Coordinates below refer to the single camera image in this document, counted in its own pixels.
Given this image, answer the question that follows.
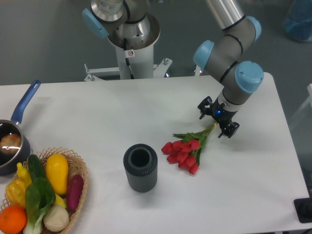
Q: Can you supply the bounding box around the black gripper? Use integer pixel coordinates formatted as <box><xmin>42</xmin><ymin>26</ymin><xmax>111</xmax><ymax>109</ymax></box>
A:
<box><xmin>197</xmin><ymin>96</ymin><xmax>240</xmax><ymax>138</ymax></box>

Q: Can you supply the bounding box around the red tulip bouquet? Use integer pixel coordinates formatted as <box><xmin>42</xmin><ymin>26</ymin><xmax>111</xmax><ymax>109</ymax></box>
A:
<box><xmin>161</xmin><ymin>122</ymin><xmax>217</xmax><ymax>175</ymax></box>

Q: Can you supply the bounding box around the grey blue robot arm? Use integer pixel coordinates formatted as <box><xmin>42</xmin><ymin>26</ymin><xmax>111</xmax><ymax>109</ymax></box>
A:
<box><xmin>82</xmin><ymin>0</ymin><xmax>264</xmax><ymax>137</ymax></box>

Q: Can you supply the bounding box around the dark grey ribbed vase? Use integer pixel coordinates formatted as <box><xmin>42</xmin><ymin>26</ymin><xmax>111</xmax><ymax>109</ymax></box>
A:
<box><xmin>123</xmin><ymin>143</ymin><xmax>158</xmax><ymax>193</ymax></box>

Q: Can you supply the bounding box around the black device at edge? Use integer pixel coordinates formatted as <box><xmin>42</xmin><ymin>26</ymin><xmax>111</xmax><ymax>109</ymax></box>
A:
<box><xmin>293</xmin><ymin>197</ymin><xmax>312</xmax><ymax>223</ymax></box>

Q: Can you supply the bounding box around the blue translucent container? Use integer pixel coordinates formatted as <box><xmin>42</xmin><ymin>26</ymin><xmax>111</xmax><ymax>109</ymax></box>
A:
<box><xmin>282</xmin><ymin>0</ymin><xmax>312</xmax><ymax>42</ymax></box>

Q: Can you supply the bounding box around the purple eggplant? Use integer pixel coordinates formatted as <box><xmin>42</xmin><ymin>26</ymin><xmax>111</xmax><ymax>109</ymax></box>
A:
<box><xmin>66</xmin><ymin>174</ymin><xmax>84</xmax><ymax>212</ymax></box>

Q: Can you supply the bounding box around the yellow squash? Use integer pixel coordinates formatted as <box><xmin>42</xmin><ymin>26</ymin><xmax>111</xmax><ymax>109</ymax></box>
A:
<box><xmin>45</xmin><ymin>154</ymin><xmax>69</xmax><ymax>196</ymax></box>

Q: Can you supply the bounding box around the yellow banana piece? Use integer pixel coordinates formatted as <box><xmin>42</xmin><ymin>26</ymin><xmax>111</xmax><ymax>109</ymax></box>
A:
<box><xmin>54</xmin><ymin>194</ymin><xmax>67</xmax><ymax>209</ymax></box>

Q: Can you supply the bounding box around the green cucumber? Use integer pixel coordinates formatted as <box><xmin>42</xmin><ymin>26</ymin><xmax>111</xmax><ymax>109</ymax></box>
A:
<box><xmin>28</xmin><ymin>154</ymin><xmax>46</xmax><ymax>180</ymax></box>

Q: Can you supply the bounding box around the beige garlic bulb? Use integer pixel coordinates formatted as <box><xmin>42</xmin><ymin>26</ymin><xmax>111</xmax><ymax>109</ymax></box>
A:
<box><xmin>43</xmin><ymin>205</ymin><xmax>69</xmax><ymax>232</ymax></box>

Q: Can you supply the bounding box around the green bok choy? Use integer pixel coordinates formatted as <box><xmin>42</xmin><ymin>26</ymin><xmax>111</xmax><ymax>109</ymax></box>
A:
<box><xmin>23</xmin><ymin>177</ymin><xmax>55</xmax><ymax>234</ymax></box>

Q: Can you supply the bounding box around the small yellow pepper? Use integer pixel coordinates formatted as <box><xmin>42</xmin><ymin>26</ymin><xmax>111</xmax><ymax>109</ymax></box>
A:
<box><xmin>17</xmin><ymin>162</ymin><xmax>32</xmax><ymax>186</ymax></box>

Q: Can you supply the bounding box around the brown bread bun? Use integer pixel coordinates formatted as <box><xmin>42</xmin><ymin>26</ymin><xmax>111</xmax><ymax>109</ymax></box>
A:
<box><xmin>0</xmin><ymin>134</ymin><xmax>21</xmax><ymax>155</ymax></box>

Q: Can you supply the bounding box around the yellow bell pepper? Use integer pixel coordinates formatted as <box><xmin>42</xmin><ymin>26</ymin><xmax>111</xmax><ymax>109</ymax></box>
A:
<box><xmin>5</xmin><ymin>179</ymin><xmax>26</xmax><ymax>208</ymax></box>

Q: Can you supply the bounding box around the orange fruit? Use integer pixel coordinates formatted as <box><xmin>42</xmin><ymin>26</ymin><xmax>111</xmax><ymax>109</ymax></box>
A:
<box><xmin>0</xmin><ymin>206</ymin><xmax>27</xmax><ymax>234</ymax></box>

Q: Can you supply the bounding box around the white furniture frame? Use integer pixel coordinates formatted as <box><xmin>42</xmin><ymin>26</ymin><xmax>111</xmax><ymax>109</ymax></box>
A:
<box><xmin>289</xmin><ymin>83</ymin><xmax>312</xmax><ymax>129</ymax></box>

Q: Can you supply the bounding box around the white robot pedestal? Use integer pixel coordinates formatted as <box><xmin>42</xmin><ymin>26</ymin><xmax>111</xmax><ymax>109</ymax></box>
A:
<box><xmin>82</xmin><ymin>9</ymin><xmax>173</xmax><ymax>81</ymax></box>

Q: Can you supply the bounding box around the black pedestal cable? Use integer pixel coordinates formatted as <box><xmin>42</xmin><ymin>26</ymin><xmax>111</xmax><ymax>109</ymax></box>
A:
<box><xmin>122</xmin><ymin>38</ymin><xmax>135</xmax><ymax>79</ymax></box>

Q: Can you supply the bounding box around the blue handled saucepan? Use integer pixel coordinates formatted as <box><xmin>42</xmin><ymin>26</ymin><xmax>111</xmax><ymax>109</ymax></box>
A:
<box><xmin>0</xmin><ymin>80</ymin><xmax>41</xmax><ymax>176</ymax></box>

